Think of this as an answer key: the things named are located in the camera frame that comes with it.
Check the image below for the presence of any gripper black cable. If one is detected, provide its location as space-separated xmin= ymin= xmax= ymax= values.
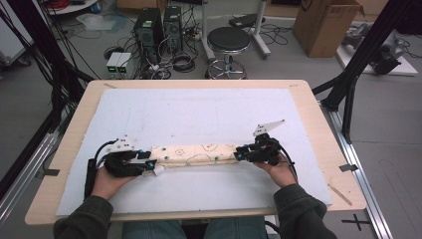
xmin=84 ymin=139 xmax=117 ymax=200
xmin=278 ymin=142 xmax=299 ymax=184

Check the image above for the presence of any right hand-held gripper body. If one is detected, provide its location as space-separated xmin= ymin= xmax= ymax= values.
xmin=247 ymin=119 xmax=287 ymax=166

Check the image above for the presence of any round white table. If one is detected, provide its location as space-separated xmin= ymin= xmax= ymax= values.
xmin=46 ymin=0 xmax=101 ymax=16

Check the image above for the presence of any black tape piece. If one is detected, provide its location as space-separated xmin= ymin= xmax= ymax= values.
xmin=338 ymin=163 xmax=359 ymax=173
xmin=35 ymin=168 xmax=61 ymax=177

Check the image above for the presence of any white table mat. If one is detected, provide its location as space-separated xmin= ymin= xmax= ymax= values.
xmin=56 ymin=88 xmax=333 ymax=217

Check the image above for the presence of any large black computer tower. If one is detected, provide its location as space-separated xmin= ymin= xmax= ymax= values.
xmin=133 ymin=8 xmax=165 ymax=65

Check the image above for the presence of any slim black computer tower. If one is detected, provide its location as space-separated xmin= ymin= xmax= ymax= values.
xmin=163 ymin=5 xmax=184 ymax=54

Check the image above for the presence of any white panel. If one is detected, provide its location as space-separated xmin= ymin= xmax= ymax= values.
xmin=0 ymin=0 xmax=34 ymax=66

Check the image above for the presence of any clear plastic sheet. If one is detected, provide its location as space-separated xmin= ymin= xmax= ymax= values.
xmin=76 ymin=13 xmax=117 ymax=33

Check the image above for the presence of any black round stool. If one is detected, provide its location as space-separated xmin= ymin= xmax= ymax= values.
xmin=204 ymin=26 xmax=252 ymax=80

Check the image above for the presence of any tangle of floor cables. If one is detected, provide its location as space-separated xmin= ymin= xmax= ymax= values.
xmin=138 ymin=39 xmax=200 ymax=80

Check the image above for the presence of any person's left hand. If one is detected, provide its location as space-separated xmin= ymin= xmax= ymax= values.
xmin=91 ymin=166 xmax=137 ymax=201

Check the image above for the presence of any black metal frame with cables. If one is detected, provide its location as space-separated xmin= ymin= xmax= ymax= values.
xmin=0 ymin=0 xmax=96 ymax=133

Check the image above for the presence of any white board with grey devices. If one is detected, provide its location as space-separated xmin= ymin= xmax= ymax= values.
xmin=336 ymin=22 xmax=419 ymax=78

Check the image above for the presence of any wooden table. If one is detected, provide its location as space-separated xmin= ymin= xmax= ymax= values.
xmin=24 ymin=79 xmax=367 ymax=227

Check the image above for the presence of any thin wooden stick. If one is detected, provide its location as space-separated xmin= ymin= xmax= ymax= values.
xmin=327 ymin=183 xmax=353 ymax=207

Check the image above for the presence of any black tape cross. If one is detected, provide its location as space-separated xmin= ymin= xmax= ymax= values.
xmin=341 ymin=213 xmax=371 ymax=232

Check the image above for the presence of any cardboard box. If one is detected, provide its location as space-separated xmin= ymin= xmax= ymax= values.
xmin=293 ymin=0 xmax=365 ymax=58

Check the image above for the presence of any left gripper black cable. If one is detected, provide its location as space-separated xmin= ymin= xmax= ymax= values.
xmin=84 ymin=139 xmax=117 ymax=200

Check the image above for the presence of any aluminium floor rail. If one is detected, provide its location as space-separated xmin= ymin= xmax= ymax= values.
xmin=319 ymin=101 xmax=394 ymax=239
xmin=0 ymin=132 xmax=61 ymax=222

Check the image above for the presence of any flat black case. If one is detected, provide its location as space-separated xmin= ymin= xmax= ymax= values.
xmin=228 ymin=13 xmax=267 ymax=29

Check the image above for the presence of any person's left leg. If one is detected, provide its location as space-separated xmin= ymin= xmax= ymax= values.
xmin=122 ymin=220 xmax=187 ymax=239

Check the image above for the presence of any person's leg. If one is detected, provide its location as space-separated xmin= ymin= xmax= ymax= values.
xmin=122 ymin=220 xmax=187 ymax=239
xmin=202 ymin=217 xmax=268 ymax=239

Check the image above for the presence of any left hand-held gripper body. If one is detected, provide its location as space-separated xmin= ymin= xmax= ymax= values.
xmin=104 ymin=135 xmax=147 ymax=177

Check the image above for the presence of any person's right hand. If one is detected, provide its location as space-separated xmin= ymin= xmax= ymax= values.
xmin=254 ymin=155 xmax=298 ymax=189

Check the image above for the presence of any cream cloth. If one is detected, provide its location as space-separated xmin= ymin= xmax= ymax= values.
xmin=150 ymin=142 xmax=243 ymax=177

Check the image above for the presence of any person's right leg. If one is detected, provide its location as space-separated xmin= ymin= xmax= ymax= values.
xmin=202 ymin=217 xmax=268 ymax=239

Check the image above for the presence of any white power supply box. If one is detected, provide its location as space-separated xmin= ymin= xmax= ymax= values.
xmin=105 ymin=52 xmax=123 ymax=75
xmin=115 ymin=52 xmax=132 ymax=75

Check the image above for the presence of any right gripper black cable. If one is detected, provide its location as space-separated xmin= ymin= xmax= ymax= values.
xmin=278 ymin=142 xmax=299 ymax=184

